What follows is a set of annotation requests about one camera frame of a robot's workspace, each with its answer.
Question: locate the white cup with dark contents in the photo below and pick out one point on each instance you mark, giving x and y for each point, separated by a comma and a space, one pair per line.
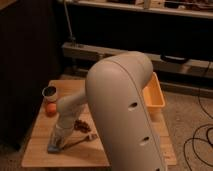
50, 93

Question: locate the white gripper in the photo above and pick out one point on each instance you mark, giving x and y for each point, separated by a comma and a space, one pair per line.
59, 136

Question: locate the bunch of dark grapes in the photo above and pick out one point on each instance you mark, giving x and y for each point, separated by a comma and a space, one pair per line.
82, 126

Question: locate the thin brown twig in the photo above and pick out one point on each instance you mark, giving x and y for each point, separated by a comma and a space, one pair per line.
88, 138

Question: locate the long white shelf board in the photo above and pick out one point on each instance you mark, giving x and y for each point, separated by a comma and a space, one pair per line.
95, 53

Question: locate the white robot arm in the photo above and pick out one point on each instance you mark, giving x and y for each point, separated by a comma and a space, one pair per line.
112, 93

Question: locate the black handle on shelf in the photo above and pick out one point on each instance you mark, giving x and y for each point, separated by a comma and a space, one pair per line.
174, 60

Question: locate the orange plastic bin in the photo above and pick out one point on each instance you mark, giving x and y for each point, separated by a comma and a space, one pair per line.
153, 95

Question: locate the orange fruit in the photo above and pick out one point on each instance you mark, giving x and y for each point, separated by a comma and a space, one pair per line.
50, 109

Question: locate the metal lamp pole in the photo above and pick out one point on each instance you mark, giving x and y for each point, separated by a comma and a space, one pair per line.
72, 37

